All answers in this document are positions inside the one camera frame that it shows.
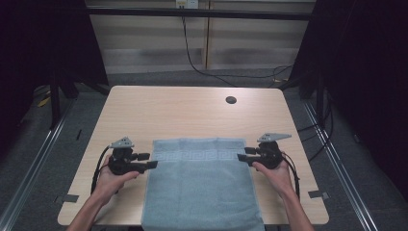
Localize long black floor cable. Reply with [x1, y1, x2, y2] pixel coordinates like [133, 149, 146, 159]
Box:
[181, 15, 294, 89]

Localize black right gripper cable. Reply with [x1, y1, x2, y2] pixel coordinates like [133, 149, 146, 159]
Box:
[281, 151, 302, 200]

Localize black metal stand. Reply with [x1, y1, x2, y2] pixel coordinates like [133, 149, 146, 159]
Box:
[47, 71, 111, 130]

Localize yellow item on floor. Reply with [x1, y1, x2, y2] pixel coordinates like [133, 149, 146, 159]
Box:
[36, 95, 52, 108]

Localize grey tape strip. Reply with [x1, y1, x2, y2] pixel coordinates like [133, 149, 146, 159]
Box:
[54, 193, 81, 204]
[308, 190, 331, 200]

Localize black curtain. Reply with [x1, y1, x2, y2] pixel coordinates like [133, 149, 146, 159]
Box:
[288, 0, 408, 201]
[0, 0, 110, 158]

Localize bundle of black cables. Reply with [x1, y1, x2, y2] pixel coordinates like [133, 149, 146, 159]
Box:
[296, 92, 335, 162]

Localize light blue towel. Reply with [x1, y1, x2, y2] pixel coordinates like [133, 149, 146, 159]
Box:
[140, 138, 267, 231]

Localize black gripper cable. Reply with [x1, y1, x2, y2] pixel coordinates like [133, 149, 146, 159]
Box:
[89, 145, 112, 195]
[281, 151, 302, 200]

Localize black horizontal bar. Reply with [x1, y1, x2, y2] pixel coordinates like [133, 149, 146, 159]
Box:
[86, 7, 315, 22]

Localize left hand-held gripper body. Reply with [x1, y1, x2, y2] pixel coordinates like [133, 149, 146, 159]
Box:
[107, 136, 149, 176]

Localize metal floor rail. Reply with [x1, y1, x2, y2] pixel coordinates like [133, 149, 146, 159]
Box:
[0, 99, 77, 231]
[302, 100, 380, 231]

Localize white wall outlet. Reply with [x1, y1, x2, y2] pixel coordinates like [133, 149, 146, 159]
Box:
[175, 0, 200, 10]

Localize person's right hand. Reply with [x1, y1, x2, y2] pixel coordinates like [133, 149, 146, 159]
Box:
[251, 159, 296, 197]

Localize person's left hand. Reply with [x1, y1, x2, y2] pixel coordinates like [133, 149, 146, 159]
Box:
[91, 155, 140, 207]

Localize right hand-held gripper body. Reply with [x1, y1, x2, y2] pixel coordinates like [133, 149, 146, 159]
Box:
[251, 132, 293, 170]

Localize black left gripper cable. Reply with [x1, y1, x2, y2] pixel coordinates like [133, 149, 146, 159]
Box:
[89, 145, 112, 195]

